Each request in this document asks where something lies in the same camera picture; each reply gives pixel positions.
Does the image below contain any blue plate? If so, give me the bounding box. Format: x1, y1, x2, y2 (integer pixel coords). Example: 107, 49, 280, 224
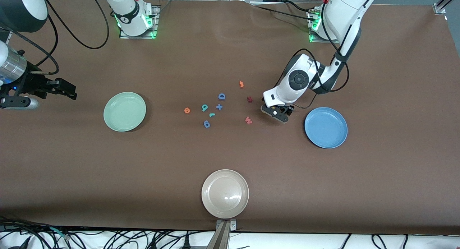
304, 107, 348, 149

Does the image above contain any pale green plate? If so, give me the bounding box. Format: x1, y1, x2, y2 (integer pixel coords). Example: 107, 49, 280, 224
103, 92, 147, 132

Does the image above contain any brown table cover sheet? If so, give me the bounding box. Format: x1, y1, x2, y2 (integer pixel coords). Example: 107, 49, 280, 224
0, 0, 460, 236

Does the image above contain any beige plate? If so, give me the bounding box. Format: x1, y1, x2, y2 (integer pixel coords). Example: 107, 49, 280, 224
201, 169, 249, 219

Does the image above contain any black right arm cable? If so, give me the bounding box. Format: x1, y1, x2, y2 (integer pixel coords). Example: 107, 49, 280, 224
11, 0, 110, 75

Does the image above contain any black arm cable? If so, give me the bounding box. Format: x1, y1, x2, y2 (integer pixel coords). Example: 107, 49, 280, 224
11, 0, 110, 75
277, 5, 350, 109

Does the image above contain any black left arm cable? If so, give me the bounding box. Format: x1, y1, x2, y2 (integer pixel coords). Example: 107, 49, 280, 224
277, 5, 350, 109

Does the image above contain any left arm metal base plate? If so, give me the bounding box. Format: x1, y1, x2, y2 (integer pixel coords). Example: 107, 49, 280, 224
308, 10, 340, 44

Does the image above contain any black cable on table cover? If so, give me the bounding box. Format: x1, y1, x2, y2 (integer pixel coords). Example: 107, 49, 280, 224
257, 5, 314, 20

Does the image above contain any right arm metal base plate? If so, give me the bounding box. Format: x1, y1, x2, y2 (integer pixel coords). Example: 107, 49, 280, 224
120, 5, 159, 39

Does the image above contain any teal cable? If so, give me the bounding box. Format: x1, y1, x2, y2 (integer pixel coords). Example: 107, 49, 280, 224
49, 226, 70, 240

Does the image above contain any metal camera post bracket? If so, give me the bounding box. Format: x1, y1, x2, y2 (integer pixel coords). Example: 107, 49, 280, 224
207, 220, 238, 249

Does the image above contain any black looped cable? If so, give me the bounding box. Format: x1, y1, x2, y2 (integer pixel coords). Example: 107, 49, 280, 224
371, 234, 388, 249

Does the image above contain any aluminium frame profile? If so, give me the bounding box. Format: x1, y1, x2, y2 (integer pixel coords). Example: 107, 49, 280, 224
433, 0, 460, 15

